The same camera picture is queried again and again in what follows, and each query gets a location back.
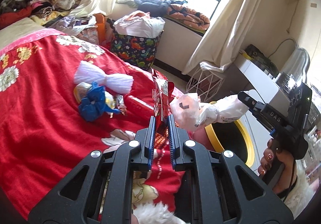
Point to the red snack wrapper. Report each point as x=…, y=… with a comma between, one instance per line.
x=162, y=95

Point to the white dresser cabinet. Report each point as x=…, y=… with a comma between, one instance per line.
x=262, y=88

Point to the orange patterned blanket on sill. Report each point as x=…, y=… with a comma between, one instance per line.
x=188, y=17

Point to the blue plastic bag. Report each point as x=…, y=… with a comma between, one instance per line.
x=93, y=105

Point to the red tube snack package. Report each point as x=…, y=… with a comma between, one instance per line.
x=137, y=106

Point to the white clothes in basket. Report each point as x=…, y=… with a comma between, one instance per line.
x=139, y=24

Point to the yellow white snack packet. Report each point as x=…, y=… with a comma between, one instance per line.
x=80, y=91

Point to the yellow rimmed black trash bin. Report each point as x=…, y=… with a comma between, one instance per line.
x=232, y=136

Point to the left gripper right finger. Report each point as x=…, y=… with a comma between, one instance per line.
x=223, y=189

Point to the dark blue jacket on sill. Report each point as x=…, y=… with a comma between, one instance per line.
x=156, y=8

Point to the white wire side stool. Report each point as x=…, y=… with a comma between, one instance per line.
x=206, y=81

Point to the white plastic bag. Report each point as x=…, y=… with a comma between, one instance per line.
x=191, y=114

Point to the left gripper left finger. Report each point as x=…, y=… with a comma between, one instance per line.
x=99, y=188

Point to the dinosaur print laundry basket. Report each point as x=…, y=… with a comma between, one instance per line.
x=137, y=51

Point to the right hand painted nails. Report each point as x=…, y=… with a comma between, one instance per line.
x=289, y=174

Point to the black bag on dresser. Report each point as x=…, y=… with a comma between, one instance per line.
x=261, y=61

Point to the orange bag beside bed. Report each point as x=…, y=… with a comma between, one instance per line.
x=101, y=27

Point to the white fluffy sleeve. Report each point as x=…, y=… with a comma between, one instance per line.
x=156, y=213

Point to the red floral bed quilt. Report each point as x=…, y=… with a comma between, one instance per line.
x=43, y=135

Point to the cream curtain right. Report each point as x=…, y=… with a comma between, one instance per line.
x=221, y=43

